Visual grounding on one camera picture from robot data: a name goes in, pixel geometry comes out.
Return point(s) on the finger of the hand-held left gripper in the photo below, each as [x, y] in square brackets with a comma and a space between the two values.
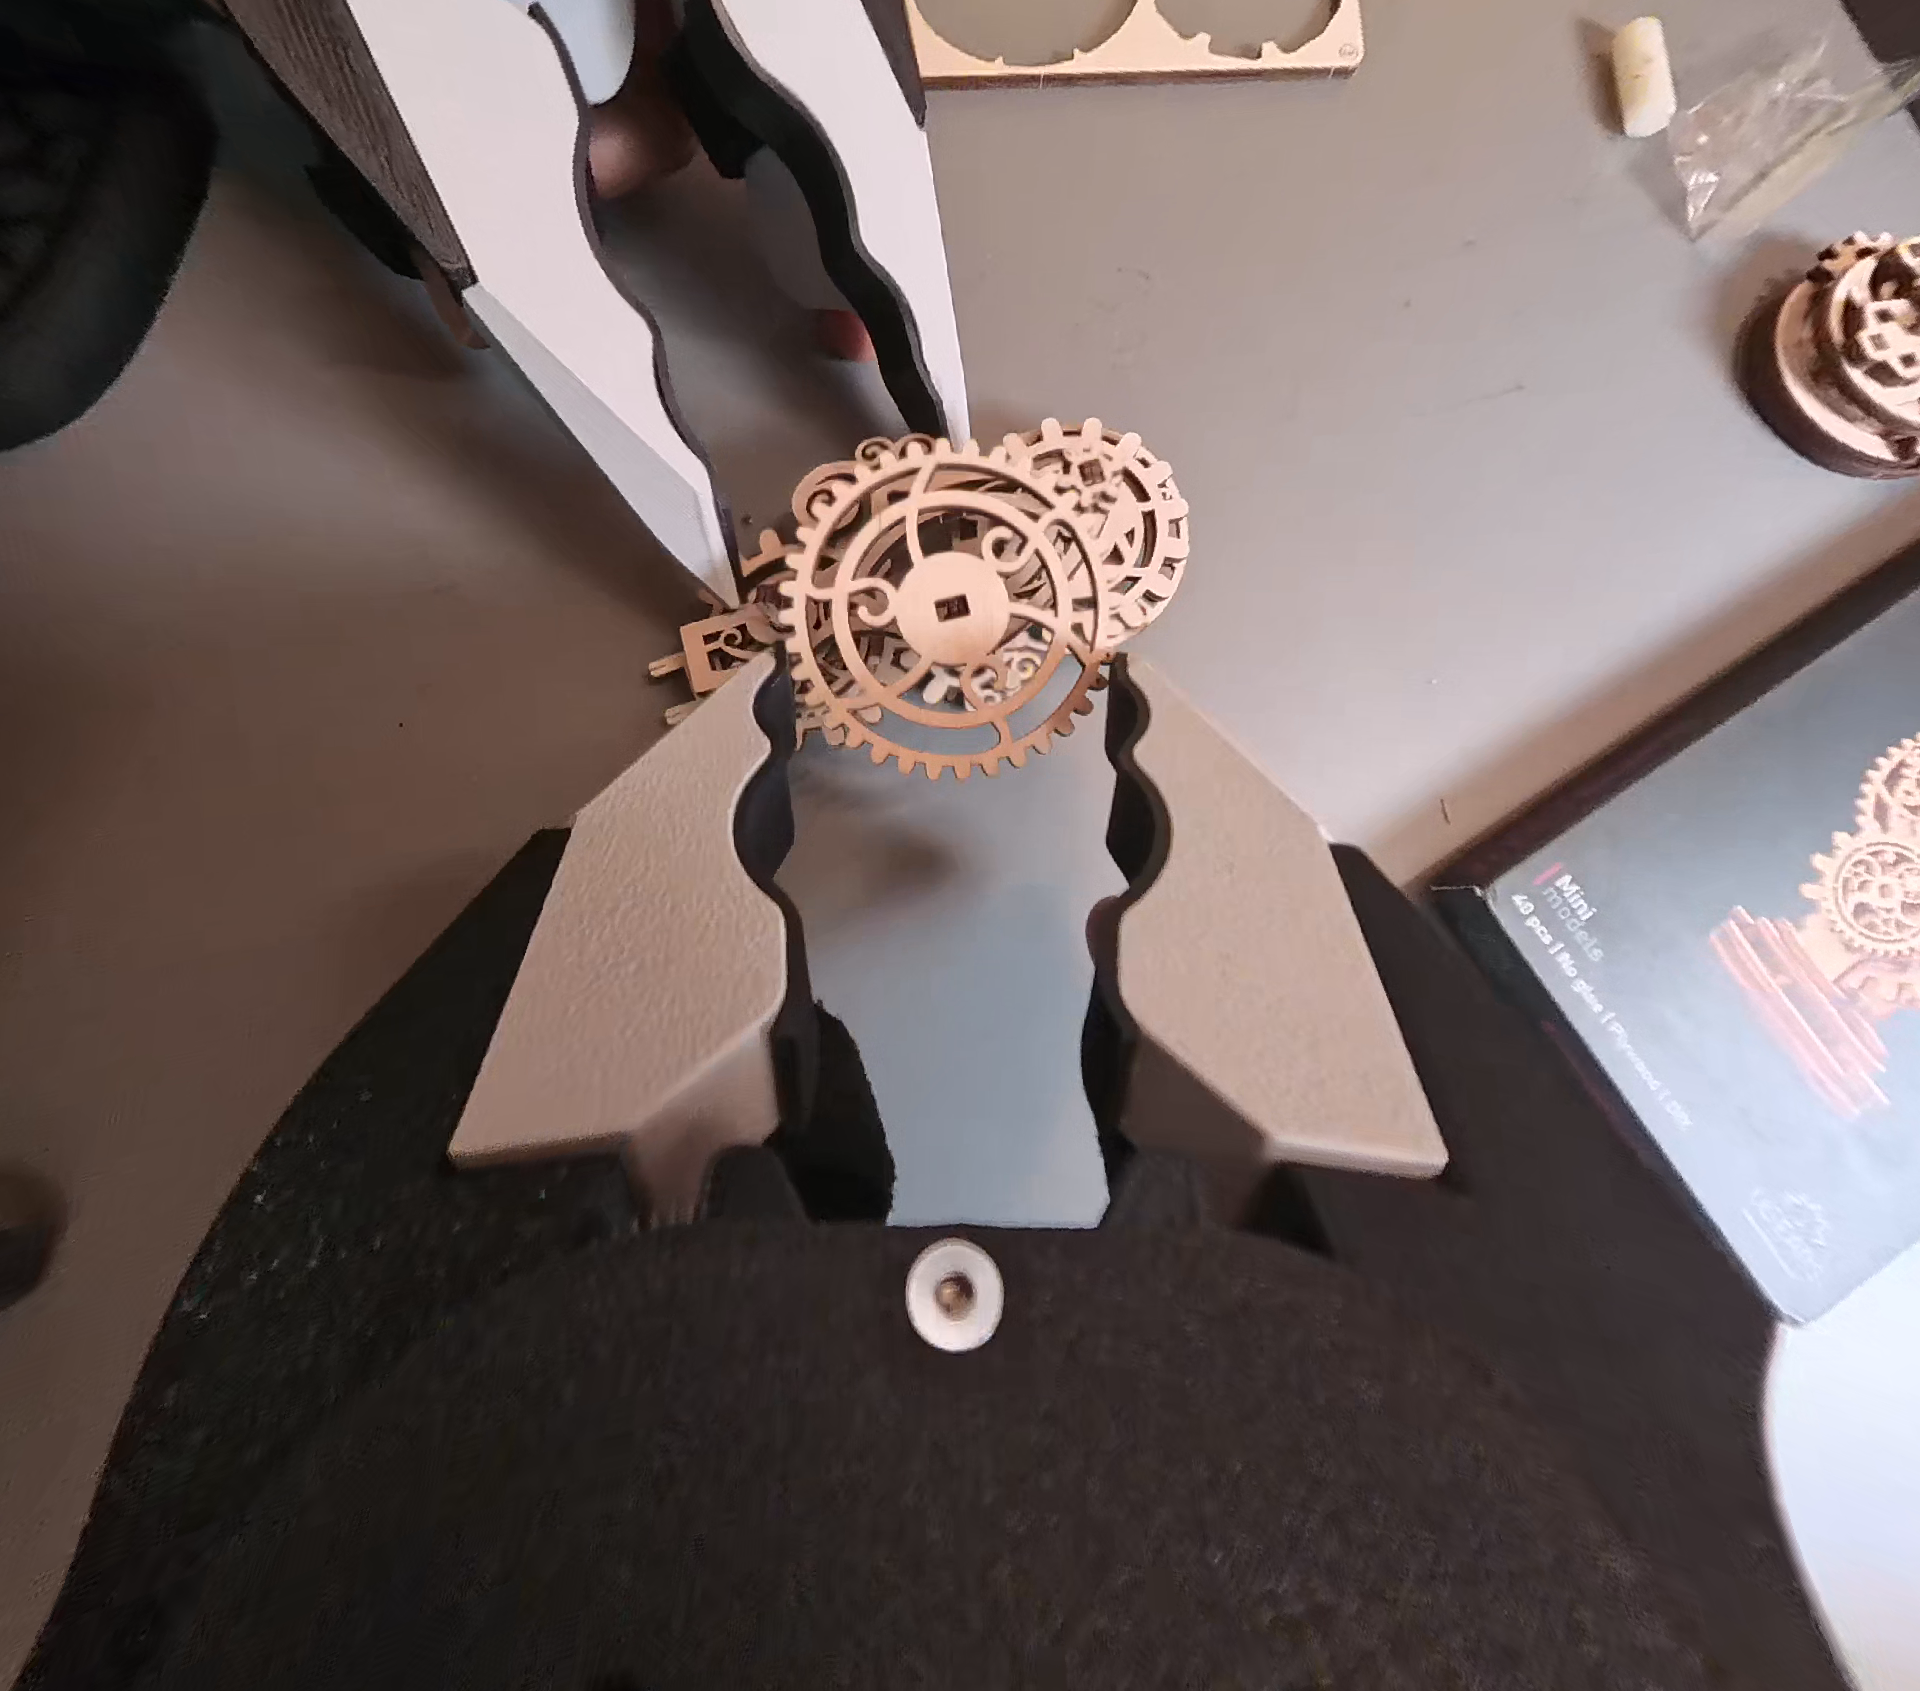
[494, 160]
[840, 100]

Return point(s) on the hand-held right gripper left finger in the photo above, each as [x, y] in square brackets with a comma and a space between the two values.
[631, 971]

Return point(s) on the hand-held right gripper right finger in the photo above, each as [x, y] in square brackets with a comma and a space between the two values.
[1274, 971]

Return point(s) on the wooden clock model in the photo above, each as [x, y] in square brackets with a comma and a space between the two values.
[721, 642]

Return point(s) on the large wooden gear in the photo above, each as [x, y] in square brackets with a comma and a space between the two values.
[914, 626]

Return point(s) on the black model kit box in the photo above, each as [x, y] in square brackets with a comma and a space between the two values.
[1681, 1001]

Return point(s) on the black mesh chair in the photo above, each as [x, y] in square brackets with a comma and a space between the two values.
[75, 266]

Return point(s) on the white smooth object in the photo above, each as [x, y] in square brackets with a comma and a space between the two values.
[1853, 1511]

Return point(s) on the white wax stick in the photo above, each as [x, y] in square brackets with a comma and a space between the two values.
[1642, 70]

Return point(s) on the small round wooden gear model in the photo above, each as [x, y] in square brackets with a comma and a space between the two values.
[1844, 370]

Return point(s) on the clear plastic bag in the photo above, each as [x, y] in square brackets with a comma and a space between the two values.
[1755, 146]

